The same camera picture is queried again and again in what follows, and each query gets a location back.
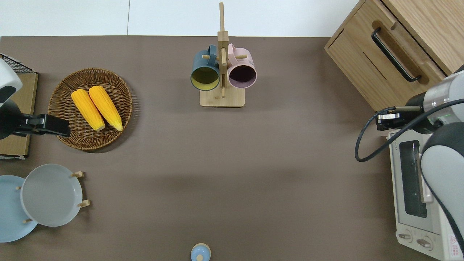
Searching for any dark teal mug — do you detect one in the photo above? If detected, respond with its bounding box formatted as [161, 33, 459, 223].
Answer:
[191, 45, 221, 91]

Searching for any wooden mug tree stand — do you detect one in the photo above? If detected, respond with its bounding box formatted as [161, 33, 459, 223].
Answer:
[199, 2, 249, 108]

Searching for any wooden plate rack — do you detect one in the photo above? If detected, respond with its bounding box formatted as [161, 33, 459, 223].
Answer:
[15, 170, 91, 224]

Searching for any brown table mat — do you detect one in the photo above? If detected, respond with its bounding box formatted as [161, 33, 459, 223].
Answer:
[0, 36, 464, 261]

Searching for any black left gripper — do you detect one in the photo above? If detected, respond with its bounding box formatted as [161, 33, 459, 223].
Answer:
[36, 114, 71, 138]

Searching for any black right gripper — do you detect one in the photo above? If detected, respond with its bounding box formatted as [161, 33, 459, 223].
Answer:
[376, 110, 407, 132]

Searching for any wooden cabinet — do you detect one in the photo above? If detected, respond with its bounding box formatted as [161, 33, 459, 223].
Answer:
[325, 0, 464, 111]

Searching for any black wire rack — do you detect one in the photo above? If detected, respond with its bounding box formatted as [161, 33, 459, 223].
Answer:
[0, 53, 33, 74]

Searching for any round wicker basket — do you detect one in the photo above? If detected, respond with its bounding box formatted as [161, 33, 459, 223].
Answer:
[48, 68, 133, 151]

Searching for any yellow corn cob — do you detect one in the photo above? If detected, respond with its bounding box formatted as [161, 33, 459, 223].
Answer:
[71, 89, 106, 132]
[89, 86, 124, 132]

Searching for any pink mug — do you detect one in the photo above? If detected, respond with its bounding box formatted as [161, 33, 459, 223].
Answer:
[227, 43, 257, 90]

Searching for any wooden drawer with black handle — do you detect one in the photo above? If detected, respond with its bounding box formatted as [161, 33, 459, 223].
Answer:
[343, 0, 447, 109]

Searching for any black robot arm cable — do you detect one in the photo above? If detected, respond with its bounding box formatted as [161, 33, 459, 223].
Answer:
[354, 99, 464, 163]

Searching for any cream toaster oven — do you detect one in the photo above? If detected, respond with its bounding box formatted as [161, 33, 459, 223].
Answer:
[387, 129, 464, 261]

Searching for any light blue plate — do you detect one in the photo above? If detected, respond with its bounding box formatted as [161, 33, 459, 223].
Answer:
[0, 175, 39, 243]

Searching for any grey plate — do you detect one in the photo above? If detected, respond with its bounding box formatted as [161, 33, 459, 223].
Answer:
[20, 164, 83, 228]

